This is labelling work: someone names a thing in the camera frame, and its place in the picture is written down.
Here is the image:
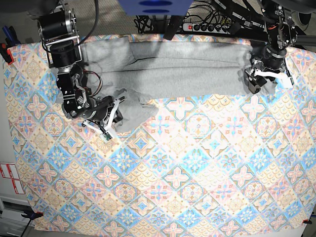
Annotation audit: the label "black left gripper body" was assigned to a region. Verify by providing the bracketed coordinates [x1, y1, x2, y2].
[245, 56, 286, 94]

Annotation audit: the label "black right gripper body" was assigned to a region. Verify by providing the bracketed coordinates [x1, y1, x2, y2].
[83, 96, 125, 126]

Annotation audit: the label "grey T-shirt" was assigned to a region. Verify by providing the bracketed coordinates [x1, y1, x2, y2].
[81, 37, 260, 133]

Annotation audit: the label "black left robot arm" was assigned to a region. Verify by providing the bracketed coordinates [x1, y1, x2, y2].
[245, 0, 296, 94]

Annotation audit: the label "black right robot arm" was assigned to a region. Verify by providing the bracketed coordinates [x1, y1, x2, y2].
[26, 0, 125, 130]

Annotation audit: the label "colourful patterned tablecloth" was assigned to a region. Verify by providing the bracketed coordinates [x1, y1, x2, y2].
[3, 44, 316, 237]

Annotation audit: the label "blue box overhead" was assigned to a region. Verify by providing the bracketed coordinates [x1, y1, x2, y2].
[118, 0, 193, 16]

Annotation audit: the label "red white labels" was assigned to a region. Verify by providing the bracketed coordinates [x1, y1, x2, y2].
[0, 162, 25, 195]

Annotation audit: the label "black red clamp left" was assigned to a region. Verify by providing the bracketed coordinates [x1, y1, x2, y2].
[0, 26, 21, 65]

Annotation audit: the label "blue clamp bottom left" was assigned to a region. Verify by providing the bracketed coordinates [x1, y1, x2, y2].
[21, 211, 43, 220]

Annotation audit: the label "orange clamp bottom right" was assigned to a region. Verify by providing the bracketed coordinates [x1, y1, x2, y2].
[303, 220, 313, 225]

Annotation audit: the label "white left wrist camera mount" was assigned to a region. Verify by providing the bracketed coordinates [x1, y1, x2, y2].
[254, 70, 295, 89]

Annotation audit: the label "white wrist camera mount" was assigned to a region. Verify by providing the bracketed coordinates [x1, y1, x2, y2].
[81, 105, 119, 142]
[254, 70, 295, 89]

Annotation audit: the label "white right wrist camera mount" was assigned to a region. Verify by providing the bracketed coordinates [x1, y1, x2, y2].
[81, 105, 119, 142]

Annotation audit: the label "black power strip red switch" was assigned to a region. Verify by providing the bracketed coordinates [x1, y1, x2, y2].
[182, 23, 230, 34]

